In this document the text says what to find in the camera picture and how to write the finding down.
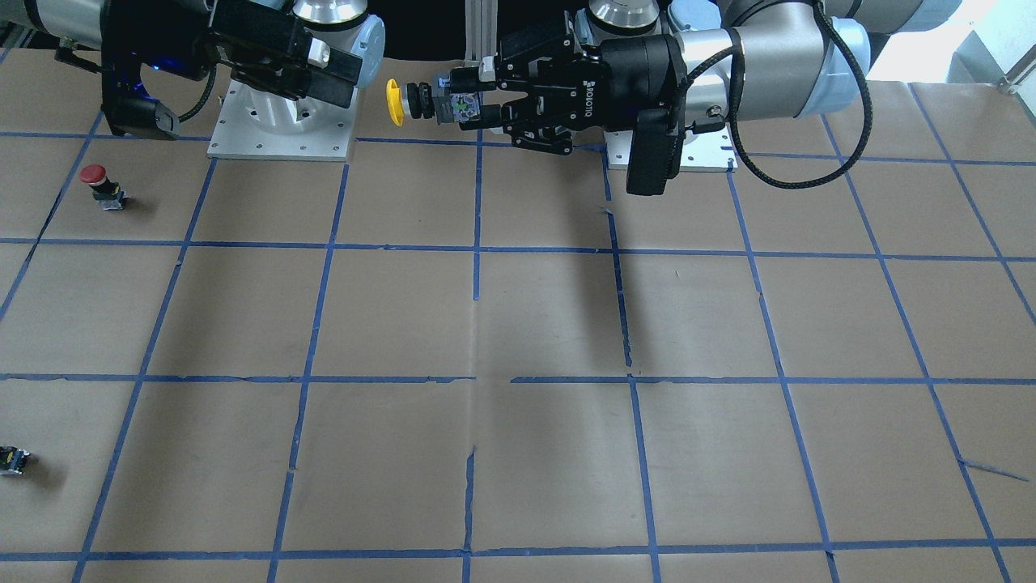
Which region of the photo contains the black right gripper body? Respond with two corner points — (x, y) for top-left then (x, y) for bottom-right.
(186, 1), (314, 100)

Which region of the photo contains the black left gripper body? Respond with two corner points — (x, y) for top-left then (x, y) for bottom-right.
(495, 12), (689, 155)

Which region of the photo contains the yellow push button switch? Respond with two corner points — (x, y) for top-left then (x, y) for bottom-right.
(385, 72), (484, 126)

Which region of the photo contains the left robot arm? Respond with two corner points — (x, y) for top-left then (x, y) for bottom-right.
(401, 1), (956, 167)

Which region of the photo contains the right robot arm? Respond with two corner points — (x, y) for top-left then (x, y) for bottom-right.
(2, 1), (384, 140)

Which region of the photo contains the brown paper table cover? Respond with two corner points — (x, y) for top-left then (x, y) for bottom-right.
(2, 49), (1035, 582)

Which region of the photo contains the aluminium frame post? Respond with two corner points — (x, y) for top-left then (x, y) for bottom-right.
(464, 0), (499, 66)

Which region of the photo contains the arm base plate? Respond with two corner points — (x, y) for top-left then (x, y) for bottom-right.
(603, 126), (739, 172)
(207, 81), (359, 162)

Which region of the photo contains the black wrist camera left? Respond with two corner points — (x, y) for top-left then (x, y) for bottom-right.
(626, 109), (686, 196)

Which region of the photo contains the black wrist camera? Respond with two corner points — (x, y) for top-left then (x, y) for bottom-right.
(626, 109), (686, 196)
(100, 49), (179, 141)

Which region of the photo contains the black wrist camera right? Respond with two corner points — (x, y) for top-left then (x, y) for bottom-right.
(100, 49), (179, 141)

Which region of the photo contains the red push button switch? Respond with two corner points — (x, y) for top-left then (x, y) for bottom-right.
(79, 164), (126, 211)

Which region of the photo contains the small black switch block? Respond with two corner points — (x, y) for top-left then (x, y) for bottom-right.
(0, 445), (32, 476)

